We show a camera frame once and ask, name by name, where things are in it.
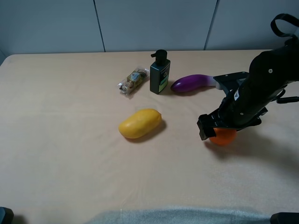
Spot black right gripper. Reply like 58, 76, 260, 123
197, 79, 286, 140

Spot orange tomato-shaped fruit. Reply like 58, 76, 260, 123
209, 128, 237, 146

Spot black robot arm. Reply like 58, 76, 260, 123
197, 40, 299, 140

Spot black object bottom right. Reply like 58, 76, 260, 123
270, 212, 299, 224

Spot black object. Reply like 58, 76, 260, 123
0, 207, 14, 224
270, 212, 299, 224

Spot black object bottom left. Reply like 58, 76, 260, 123
0, 207, 14, 224

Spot purple toy eggplant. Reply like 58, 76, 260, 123
171, 74, 216, 93

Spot yellow mango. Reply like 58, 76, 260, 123
118, 108, 162, 139

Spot dark green pump bottle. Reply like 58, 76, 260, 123
149, 49, 171, 94

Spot clear wrapped snack pack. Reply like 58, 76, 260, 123
117, 67, 150, 95

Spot grey foam sheet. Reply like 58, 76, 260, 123
87, 206, 271, 224

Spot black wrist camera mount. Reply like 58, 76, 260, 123
213, 71, 249, 96

